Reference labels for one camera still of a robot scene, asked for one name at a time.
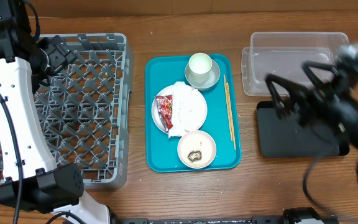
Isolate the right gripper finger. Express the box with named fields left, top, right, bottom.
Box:
left=301, top=61, right=340, bottom=89
left=265, top=73, right=309, bottom=119

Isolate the white napkin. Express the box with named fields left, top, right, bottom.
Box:
left=168, top=82, right=203, bottom=138

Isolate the red snack wrapper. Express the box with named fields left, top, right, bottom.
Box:
left=155, top=95, right=173, bottom=132

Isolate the brown food scrap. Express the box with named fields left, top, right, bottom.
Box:
left=188, top=151, right=202, bottom=162

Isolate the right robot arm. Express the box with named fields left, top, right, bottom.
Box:
left=265, top=60, right=358, bottom=177

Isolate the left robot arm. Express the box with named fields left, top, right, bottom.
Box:
left=0, top=0, right=114, bottom=223

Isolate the clear plastic bin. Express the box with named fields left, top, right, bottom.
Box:
left=241, top=32, right=349, bottom=96

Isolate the black plastic tray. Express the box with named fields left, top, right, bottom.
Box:
left=256, top=101, right=350, bottom=157

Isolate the grey dish rack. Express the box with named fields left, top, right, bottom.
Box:
left=0, top=33, right=134, bottom=189

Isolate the wooden chopstick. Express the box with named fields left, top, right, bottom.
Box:
left=225, top=82, right=236, bottom=151
left=223, top=74, right=235, bottom=142

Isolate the teal plastic tray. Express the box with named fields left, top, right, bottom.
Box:
left=145, top=54, right=242, bottom=173

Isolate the grey saucer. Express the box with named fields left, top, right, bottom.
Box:
left=185, top=60, right=220, bottom=91

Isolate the white cup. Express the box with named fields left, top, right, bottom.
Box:
left=188, top=53, right=213, bottom=83

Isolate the large white plate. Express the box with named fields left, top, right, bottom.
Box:
left=152, top=82, right=208, bottom=137

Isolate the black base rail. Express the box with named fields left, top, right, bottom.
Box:
left=111, top=207, right=339, bottom=224

